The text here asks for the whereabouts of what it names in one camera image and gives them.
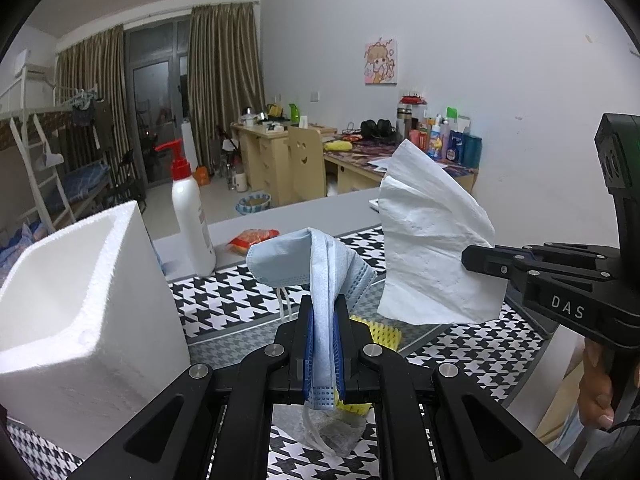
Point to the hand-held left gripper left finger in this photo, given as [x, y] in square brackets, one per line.
[308, 360]

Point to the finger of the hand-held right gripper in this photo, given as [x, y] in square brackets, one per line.
[492, 270]
[487, 254]

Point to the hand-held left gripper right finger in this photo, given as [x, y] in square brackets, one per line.
[339, 360]

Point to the white tissue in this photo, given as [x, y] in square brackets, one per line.
[430, 240]

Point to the blue face mask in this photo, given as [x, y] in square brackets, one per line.
[325, 270]

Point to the white foam box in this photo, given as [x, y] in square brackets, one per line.
[115, 320]

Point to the person's right hand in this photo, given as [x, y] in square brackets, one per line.
[595, 385]

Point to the houndstooth table mat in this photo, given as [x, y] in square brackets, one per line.
[240, 305]

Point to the cluster of toiletry bottles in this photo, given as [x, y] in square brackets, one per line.
[452, 140]

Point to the red snack packet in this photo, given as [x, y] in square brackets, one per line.
[252, 241]

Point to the printed papers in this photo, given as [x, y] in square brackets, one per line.
[380, 162]

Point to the steel flask red lid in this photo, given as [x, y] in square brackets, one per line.
[405, 120]

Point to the blue patterned waste bin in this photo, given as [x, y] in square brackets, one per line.
[254, 204]

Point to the black headphones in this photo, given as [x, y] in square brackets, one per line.
[377, 129]

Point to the white pump bottle red top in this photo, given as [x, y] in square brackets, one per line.
[192, 220]

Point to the yellow pouch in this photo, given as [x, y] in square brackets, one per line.
[337, 145]

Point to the wooden chair smiley cutout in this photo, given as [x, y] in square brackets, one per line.
[306, 170]

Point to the cluster of clear plastic bottles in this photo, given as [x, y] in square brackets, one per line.
[232, 175]

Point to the wooden desk with drawers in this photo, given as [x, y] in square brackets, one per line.
[262, 160]

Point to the orange bag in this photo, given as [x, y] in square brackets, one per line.
[201, 176]

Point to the silver cooking pot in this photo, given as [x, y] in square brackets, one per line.
[249, 117]

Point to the black folding chair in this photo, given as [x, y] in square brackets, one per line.
[127, 180]

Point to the white metal bunk bed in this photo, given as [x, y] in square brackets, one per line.
[85, 180]
[15, 115]

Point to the blue checked mattress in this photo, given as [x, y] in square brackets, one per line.
[85, 180]

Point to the brown curtain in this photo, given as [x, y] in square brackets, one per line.
[225, 85]
[90, 75]

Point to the glass balcony door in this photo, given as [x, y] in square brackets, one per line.
[155, 100]

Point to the blue plaid quilt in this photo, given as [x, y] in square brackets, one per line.
[20, 245]

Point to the white bed ladder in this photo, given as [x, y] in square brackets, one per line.
[42, 180]

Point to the hanging dark clothes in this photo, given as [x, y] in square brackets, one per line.
[90, 117]

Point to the white hanging bag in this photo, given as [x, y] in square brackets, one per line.
[52, 156]

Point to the white air conditioner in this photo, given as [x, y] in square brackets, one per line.
[32, 65]

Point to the cartoon wall poster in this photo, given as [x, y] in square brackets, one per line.
[381, 61]

